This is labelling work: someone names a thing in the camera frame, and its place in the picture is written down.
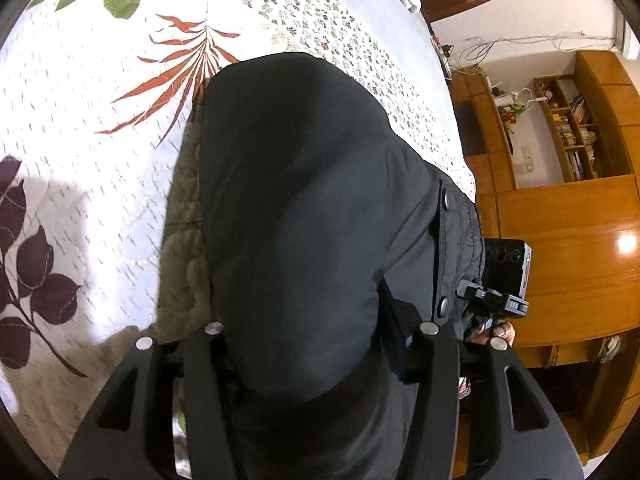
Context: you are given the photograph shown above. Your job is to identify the white wall cables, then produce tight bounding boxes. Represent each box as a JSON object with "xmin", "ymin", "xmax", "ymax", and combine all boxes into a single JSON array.
[{"xmin": 449, "ymin": 29, "xmax": 622, "ymax": 66}]

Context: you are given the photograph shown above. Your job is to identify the floral white quilt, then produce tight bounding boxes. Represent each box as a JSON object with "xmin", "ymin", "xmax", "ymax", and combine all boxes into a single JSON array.
[{"xmin": 1, "ymin": 0, "xmax": 476, "ymax": 472}]

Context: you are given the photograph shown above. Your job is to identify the wooden shelf cabinet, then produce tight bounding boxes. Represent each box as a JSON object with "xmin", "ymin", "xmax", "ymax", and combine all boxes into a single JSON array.
[{"xmin": 450, "ymin": 50, "xmax": 639, "ymax": 460}]

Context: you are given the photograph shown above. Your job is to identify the black pants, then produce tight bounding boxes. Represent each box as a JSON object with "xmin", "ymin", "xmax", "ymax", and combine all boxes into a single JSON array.
[{"xmin": 200, "ymin": 53, "xmax": 484, "ymax": 479}]

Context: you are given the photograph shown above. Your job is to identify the person's hand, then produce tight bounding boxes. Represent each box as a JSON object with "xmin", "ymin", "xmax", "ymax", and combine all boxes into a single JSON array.
[{"xmin": 469, "ymin": 322, "xmax": 516, "ymax": 346}]

